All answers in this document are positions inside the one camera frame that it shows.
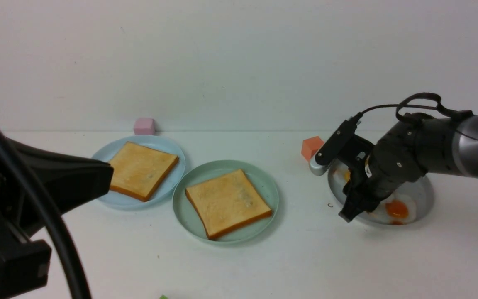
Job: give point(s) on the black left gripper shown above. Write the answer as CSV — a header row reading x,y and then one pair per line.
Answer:
x,y
71,181

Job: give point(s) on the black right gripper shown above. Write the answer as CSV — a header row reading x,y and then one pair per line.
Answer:
x,y
376,171

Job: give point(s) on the toast slice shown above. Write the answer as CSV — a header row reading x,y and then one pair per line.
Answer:
x,y
227,203
140,170

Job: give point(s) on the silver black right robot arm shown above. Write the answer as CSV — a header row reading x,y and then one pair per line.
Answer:
x,y
447,146

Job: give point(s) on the left fried egg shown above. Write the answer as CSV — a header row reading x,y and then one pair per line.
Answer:
x,y
343,175

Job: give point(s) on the fried egg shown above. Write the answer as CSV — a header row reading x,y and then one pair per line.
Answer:
x,y
398,209
343,175

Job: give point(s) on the right fried egg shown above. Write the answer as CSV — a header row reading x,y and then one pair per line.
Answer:
x,y
398,209

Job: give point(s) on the grey plate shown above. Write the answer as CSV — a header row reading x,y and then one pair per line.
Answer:
x,y
420,191

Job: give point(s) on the orange cube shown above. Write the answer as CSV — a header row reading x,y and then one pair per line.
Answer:
x,y
310,146

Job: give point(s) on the mint green plate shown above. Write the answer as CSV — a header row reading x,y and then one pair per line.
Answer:
x,y
188,218

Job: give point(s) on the light blue plate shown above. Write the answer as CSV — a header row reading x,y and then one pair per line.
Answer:
x,y
119,201

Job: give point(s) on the pink cube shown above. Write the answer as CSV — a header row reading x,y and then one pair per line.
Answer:
x,y
144,126

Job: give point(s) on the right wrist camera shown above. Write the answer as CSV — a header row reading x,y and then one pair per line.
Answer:
x,y
332,147

